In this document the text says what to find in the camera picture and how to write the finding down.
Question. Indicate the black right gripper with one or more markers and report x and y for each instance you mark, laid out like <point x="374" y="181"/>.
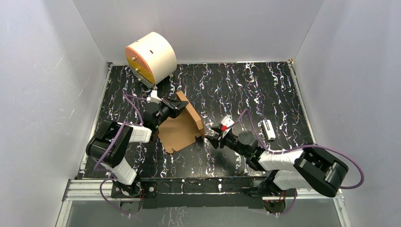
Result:
<point x="214" y="141"/>

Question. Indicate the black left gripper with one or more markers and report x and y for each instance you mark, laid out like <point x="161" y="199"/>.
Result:
<point x="170" y="106"/>

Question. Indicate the brown cardboard box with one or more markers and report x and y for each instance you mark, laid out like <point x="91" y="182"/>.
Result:
<point x="176" y="134"/>

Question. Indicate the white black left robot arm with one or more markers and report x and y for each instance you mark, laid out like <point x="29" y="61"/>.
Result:
<point x="109" y="144"/>

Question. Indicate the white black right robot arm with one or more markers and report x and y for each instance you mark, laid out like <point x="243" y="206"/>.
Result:
<point x="309" y="167"/>

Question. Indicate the small white plastic part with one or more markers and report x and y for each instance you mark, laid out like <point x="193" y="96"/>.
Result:
<point x="268" y="130"/>

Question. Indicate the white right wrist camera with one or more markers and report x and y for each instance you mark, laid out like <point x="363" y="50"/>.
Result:
<point x="226" y="123"/>

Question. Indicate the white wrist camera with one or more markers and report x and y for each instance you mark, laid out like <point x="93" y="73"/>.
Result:
<point x="153" y="97"/>
<point x="226" y="123"/>

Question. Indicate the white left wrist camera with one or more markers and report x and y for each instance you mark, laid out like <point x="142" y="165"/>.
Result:
<point x="153" y="97"/>

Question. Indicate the left aluminium table edge rail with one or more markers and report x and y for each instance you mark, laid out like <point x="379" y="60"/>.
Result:
<point x="99" y="101"/>

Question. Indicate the aluminium table edge rail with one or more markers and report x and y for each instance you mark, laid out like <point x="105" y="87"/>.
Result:
<point x="290" y="63"/>
<point x="99" y="101"/>

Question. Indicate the aluminium front frame rail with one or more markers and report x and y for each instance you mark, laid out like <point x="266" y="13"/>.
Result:
<point x="196" y="202"/>

